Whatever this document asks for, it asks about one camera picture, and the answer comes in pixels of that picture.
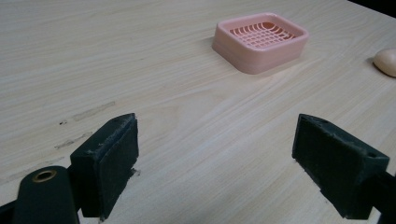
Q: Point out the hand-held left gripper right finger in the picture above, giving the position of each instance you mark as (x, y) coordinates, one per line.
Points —
(339, 165)

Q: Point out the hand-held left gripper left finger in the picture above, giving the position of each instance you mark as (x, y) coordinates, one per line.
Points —
(104, 165)

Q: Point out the beige soap bar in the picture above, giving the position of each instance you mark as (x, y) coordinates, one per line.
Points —
(387, 62)

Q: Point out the pink soap dish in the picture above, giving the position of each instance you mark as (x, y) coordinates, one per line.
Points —
(249, 59)

